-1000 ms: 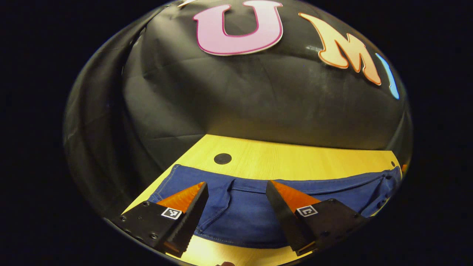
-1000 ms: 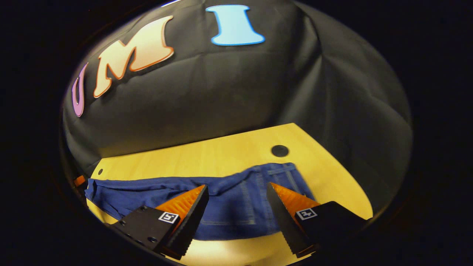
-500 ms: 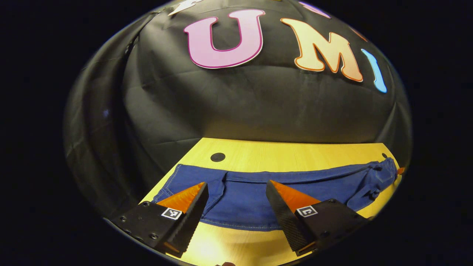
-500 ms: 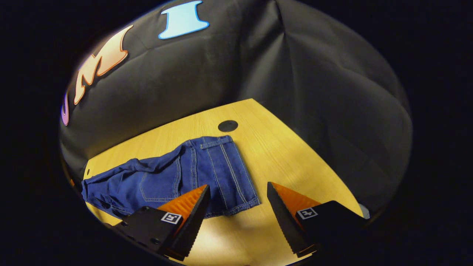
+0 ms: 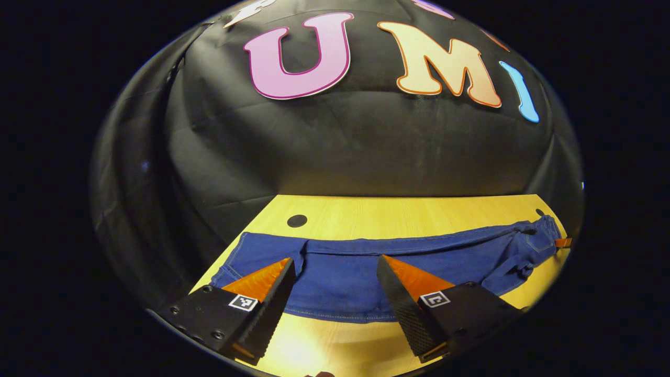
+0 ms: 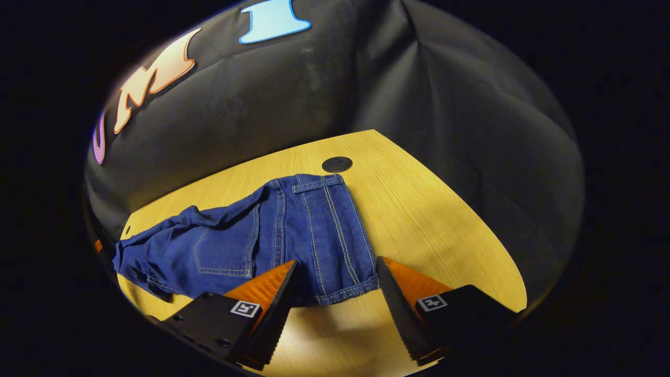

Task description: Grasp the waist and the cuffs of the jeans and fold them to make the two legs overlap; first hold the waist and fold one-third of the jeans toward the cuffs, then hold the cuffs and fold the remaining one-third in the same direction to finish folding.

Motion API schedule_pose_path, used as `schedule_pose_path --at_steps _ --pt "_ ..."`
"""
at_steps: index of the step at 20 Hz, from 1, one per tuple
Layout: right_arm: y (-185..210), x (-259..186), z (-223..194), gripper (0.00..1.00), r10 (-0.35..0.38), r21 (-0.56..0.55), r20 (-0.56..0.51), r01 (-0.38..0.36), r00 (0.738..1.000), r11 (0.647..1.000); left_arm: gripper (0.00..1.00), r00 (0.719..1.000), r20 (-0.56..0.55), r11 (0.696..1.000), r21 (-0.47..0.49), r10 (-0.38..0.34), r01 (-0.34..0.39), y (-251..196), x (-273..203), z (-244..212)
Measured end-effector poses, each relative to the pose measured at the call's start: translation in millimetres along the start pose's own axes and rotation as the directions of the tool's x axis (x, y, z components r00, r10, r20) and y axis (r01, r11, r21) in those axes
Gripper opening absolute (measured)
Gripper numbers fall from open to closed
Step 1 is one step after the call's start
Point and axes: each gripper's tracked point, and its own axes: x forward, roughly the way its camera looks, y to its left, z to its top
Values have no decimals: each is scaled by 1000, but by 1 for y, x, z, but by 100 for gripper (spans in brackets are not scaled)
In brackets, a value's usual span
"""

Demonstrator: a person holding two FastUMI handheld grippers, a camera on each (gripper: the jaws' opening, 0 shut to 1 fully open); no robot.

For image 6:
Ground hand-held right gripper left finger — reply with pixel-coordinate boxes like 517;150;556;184
157;259;300;371

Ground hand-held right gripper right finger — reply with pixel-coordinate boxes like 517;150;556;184
377;256;524;367

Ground blue denim jeans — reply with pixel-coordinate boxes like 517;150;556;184
113;173;380;307

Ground black backdrop cloth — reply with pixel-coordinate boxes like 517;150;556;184
84;0;586;315

